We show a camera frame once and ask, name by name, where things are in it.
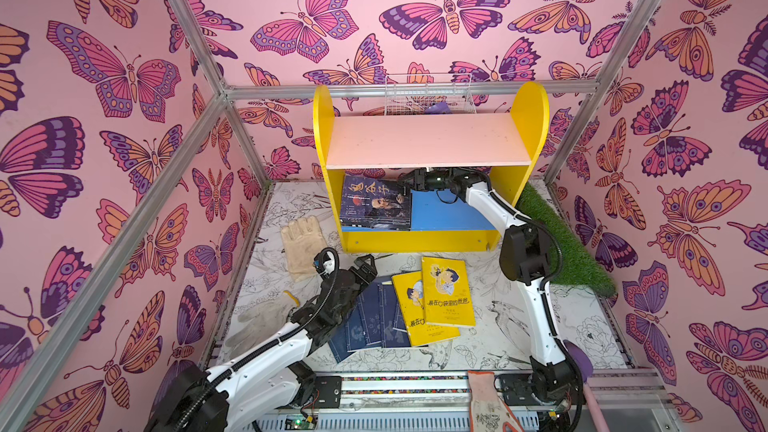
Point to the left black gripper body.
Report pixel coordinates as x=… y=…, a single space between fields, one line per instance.
x=354 y=284

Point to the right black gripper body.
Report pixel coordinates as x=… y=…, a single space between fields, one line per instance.
x=417 y=176

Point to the purple old man book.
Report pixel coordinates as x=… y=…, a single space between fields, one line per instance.
x=376 y=226
x=369 y=199

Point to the yellow cartoon book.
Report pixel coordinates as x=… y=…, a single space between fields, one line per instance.
x=410 y=294
x=447 y=293

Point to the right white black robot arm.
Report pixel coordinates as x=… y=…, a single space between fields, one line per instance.
x=531 y=257

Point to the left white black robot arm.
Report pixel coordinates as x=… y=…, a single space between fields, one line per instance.
x=271 y=374

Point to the dark blue thread-bound book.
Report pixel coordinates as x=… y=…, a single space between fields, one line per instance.
x=338 y=345

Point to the yellow pink blue bookshelf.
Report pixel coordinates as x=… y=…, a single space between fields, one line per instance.
x=510 y=144

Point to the beige work glove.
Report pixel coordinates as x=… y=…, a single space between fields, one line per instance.
x=302 y=240

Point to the grey knitted glove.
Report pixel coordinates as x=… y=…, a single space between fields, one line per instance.
x=260 y=322

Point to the green circuit board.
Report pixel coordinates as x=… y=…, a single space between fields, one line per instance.
x=300 y=422

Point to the green artificial grass mat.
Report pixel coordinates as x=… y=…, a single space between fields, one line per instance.
x=580 y=268

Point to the patterned red white glove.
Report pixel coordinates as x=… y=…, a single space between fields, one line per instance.
x=488 y=412

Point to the white wire basket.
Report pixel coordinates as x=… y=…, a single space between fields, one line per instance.
x=426 y=94

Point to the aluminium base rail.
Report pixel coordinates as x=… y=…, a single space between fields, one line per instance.
x=612 y=400

